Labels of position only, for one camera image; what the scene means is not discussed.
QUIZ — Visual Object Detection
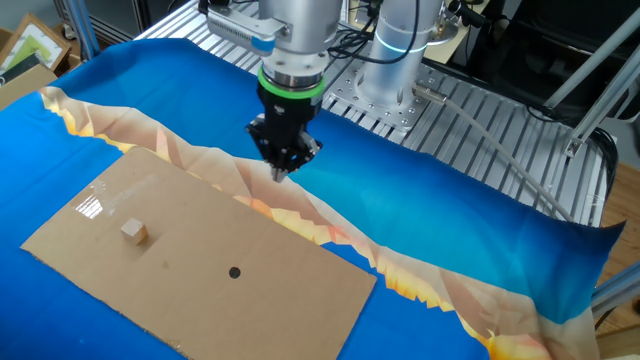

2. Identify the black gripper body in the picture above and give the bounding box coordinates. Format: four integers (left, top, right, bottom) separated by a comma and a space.
256, 83, 326, 152

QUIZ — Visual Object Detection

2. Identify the wooden picture frame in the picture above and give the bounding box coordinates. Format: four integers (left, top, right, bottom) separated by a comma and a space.
0, 12, 72, 76

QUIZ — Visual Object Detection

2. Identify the open cardboard box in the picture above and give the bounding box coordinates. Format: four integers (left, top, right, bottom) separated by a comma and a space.
0, 63, 59, 111

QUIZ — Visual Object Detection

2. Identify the dark grey cabinet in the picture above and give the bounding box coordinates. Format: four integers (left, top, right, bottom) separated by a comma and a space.
52, 0, 174, 46

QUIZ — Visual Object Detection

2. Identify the small wooden block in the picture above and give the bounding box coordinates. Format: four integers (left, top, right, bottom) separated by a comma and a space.
119, 217, 150, 247

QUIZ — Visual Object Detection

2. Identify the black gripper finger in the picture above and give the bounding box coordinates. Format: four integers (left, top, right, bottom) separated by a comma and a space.
244, 114, 282, 183
277, 128, 324, 184

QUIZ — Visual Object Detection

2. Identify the perforated robot base plate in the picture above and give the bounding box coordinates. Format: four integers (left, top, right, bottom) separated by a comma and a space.
324, 62, 444, 132

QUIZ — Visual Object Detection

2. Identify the grey hose with metal connector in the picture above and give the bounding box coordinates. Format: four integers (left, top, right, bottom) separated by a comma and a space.
412, 82, 576, 222

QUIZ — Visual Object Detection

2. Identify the black cable bundle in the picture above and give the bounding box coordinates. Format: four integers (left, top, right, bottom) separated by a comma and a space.
592, 125, 620, 204

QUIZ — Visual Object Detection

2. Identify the thin aluminium strut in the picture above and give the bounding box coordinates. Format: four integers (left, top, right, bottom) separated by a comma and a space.
543, 8, 640, 110

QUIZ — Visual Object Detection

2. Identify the aluminium strut with bracket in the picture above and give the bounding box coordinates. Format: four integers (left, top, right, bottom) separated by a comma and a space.
563, 52, 640, 159

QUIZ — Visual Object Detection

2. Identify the large black equipment housing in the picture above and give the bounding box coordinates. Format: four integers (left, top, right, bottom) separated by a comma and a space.
439, 0, 640, 126

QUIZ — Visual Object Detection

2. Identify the blue mountain print cloth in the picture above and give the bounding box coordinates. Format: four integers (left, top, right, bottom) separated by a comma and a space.
0, 37, 626, 360

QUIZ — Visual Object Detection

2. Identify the black camera cable plug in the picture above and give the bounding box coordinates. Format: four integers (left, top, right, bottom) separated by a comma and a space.
197, 0, 231, 14

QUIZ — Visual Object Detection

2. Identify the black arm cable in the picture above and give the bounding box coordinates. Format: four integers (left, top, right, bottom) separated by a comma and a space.
327, 0, 424, 65

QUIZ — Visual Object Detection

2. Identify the aluminium frame post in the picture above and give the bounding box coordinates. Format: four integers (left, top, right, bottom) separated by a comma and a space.
62, 0, 101, 61
591, 260, 640, 315

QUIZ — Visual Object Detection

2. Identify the brown cardboard sheet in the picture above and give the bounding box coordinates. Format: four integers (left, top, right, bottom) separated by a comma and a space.
20, 146, 378, 360

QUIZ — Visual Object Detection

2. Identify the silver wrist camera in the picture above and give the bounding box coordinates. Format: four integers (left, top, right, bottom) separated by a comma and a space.
206, 4, 292, 57

